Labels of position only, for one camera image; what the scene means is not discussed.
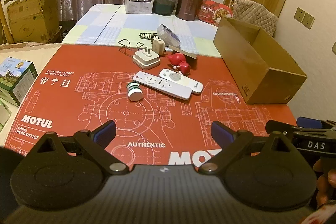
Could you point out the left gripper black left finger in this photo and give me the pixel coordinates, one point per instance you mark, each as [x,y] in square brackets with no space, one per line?
[61,172]

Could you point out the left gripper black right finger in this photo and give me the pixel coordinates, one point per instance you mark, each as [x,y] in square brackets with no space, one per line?
[267,173]

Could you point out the white Midea remote control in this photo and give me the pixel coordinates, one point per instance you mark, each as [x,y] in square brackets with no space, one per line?
[178,78]

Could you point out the green white small bottle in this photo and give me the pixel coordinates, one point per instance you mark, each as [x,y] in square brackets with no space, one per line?
[134,91]

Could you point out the long white remote control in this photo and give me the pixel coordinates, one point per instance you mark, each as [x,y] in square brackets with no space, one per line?
[164,86]

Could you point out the metal wire stand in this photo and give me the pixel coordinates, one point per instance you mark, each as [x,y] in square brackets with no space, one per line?
[127,49]

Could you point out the white power adapter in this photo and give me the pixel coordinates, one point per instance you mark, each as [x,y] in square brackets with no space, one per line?
[146,58]

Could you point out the red cat figurine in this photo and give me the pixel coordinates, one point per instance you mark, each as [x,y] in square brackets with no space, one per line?
[179,63]

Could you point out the cream three-pin plug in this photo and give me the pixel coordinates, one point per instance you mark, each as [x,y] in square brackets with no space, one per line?
[158,46]

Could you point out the clear dental floss pick box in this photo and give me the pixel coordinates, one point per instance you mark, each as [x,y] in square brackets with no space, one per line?
[168,36]

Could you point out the person's right hand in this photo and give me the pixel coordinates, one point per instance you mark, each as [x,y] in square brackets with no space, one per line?
[326,182]

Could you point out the open brown cardboard box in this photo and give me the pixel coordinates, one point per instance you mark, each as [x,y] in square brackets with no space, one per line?
[264,72]

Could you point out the green tea carton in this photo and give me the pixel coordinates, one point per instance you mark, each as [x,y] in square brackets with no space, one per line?
[16,78]

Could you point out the red Motul printed mat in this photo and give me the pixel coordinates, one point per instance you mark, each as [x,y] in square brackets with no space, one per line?
[82,87]

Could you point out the beige quilted chair cover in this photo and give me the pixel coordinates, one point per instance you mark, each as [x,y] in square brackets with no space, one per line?
[254,13]

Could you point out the pastel checkered cloth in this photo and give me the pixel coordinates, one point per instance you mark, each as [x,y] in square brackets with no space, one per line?
[106,25]

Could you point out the cardboard boxes on floor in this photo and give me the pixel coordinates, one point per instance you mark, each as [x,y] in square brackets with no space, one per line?
[33,20]

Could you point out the striped hair claw clip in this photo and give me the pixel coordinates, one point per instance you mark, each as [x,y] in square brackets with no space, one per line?
[148,35]

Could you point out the red beef rice meal bowl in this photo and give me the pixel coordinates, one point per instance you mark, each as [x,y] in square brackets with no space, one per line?
[212,12]

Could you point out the white carved chair back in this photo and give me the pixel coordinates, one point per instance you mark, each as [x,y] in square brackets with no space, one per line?
[5,19]

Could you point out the brown metal thermos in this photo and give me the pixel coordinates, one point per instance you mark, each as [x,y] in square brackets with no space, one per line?
[187,9]

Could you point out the wall socket plates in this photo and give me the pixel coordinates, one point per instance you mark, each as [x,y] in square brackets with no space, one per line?
[304,18]

